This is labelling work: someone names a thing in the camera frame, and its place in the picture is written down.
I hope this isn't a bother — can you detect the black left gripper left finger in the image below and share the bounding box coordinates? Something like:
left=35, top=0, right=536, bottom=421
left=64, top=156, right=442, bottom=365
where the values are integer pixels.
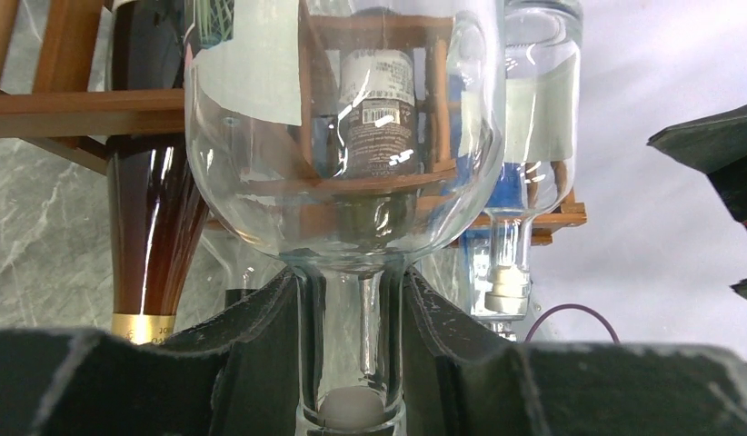
left=0, top=271, right=299, bottom=435

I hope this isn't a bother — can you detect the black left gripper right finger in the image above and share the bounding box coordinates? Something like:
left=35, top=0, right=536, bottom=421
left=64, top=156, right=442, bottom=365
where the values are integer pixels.
left=403, top=270, right=747, bottom=435

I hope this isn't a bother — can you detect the clear glass bottle white cap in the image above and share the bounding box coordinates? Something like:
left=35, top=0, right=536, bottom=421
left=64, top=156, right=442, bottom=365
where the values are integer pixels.
left=482, top=1, right=583, bottom=321

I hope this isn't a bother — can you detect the clear glass bottle silver cap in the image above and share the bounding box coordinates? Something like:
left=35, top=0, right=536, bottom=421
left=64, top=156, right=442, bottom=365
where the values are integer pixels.
left=184, top=1, right=505, bottom=435

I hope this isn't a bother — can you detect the small clear bottle black cap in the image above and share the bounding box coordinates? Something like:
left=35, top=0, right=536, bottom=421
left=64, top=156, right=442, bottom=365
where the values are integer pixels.
left=200, top=224, right=285, bottom=308

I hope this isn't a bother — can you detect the blue label clear bottle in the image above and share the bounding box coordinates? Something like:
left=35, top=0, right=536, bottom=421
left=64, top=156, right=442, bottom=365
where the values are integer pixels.
left=458, top=210, right=501, bottom=321

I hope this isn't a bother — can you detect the dark red wine bottle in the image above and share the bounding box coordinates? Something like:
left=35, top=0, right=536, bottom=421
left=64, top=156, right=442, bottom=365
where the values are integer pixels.
left=105, top=1, right=208, bottom=344

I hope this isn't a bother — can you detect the dark green wine bottle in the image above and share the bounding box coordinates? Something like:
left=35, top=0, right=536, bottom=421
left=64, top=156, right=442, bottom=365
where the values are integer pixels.
left=335, top=44, right=422, bottom=238

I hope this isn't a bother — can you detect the brown wooden wine rack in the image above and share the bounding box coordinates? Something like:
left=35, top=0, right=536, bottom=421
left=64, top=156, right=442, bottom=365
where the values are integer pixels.
left=0, top=1, right=587, bottom=244

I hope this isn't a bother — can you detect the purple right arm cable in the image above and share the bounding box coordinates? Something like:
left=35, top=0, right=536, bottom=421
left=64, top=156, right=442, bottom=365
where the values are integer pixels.
left=523, top=303, right=622, bottom=345

